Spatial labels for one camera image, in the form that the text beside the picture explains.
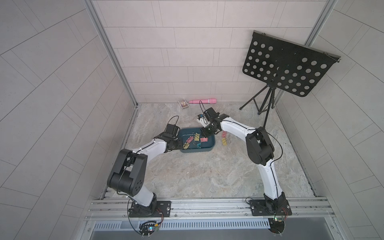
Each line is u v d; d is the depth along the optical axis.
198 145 0.89
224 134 0.96
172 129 0.73
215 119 0.74
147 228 0.68
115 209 0.72
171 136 0.71
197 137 0.96
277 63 0.77
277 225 0.67
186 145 0.92
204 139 0.93
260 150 0.55
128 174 0.42
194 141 0.94
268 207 0.64
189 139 0.94
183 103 1.15
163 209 0.71
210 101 1.16
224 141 0.94
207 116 0.80
